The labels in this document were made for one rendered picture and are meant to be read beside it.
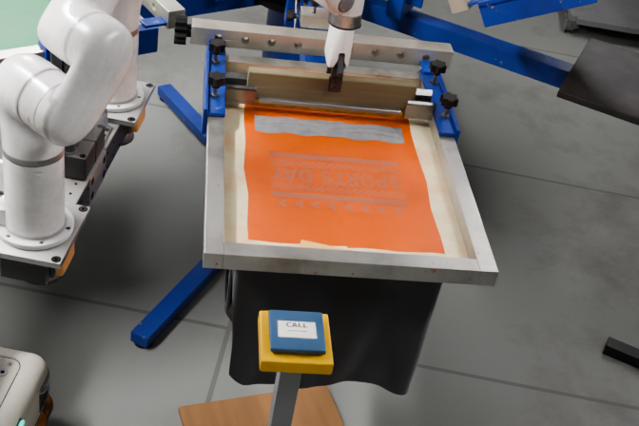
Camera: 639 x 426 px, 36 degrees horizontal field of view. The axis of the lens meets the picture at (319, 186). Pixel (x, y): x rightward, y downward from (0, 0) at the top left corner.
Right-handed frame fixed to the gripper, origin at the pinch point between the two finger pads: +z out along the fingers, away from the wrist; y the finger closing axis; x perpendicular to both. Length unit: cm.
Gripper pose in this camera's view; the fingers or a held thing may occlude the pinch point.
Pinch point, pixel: (334, 79)
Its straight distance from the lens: 239.6
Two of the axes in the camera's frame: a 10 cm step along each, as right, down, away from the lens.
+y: 0.8, 5.9, -8.0
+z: -1.5, 8.0, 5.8
